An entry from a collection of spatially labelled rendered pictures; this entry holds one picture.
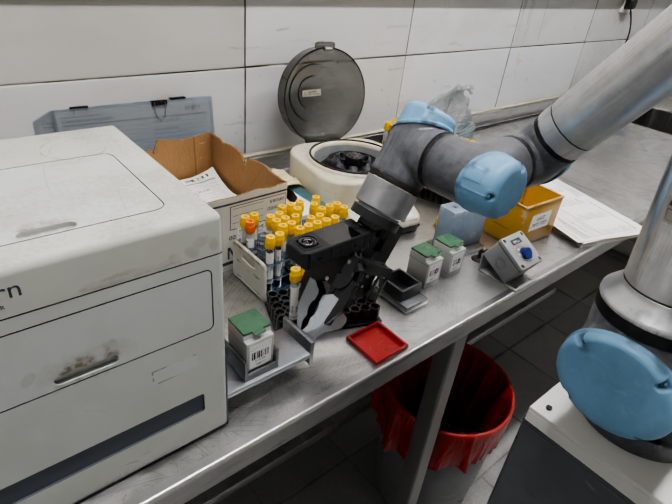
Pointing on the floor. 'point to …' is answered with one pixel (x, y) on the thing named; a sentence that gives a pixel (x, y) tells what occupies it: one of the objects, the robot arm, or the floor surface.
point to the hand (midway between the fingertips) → (301, 334)
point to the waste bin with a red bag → (500, 393)
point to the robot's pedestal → (548, 475)
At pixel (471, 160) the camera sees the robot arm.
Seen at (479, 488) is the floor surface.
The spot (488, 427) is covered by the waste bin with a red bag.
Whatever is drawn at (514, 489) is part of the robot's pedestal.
